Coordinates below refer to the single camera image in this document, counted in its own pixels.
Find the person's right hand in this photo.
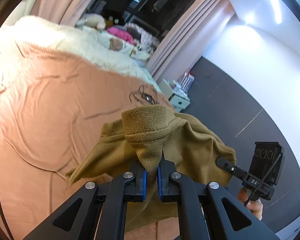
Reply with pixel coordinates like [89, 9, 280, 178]
[237, 187, 263, 220]

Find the orange-brown blanket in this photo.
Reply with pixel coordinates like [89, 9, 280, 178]
[0, 40, 175, 240]

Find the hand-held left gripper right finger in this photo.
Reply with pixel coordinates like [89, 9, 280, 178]
[157, 155, 280, 240]

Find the white nightstand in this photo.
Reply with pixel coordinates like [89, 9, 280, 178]
[162, 79, 190, 110]

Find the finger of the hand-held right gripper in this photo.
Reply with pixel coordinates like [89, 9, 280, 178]
[216, 157, 248, 179]

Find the striped gift bag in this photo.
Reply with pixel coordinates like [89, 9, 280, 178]
[177, 70, 195, 90]

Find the white plush toy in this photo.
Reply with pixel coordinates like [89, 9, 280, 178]
[76, 14, 107, 30]

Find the pink plush toy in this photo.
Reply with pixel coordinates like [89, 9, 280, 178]
[107, 26, 134, 43]

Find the cream fluffy duvet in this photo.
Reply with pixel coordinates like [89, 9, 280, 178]
[0, 15, 163, 93]

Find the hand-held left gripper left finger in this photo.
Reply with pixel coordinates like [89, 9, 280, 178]
[22, 161, 147, 240]

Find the olive printed T-shirt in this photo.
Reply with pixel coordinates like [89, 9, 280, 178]
[66, 105, 237, 233]

